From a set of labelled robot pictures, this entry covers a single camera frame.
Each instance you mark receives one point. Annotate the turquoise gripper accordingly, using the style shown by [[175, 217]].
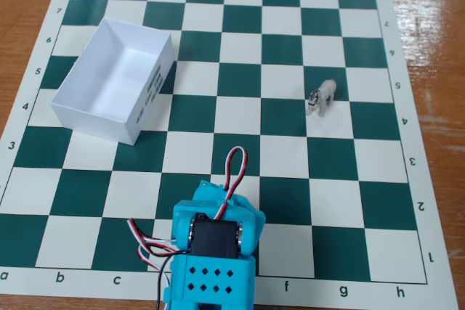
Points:
[[210, 189]]

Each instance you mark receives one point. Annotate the small grey toy horse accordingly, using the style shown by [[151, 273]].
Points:
[[327, 91]]

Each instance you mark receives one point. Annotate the turquoise robot arm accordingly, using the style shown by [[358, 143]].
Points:
[[210, 279]]

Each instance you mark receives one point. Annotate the white cardboard box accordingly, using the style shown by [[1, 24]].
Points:
[[109, 70]]

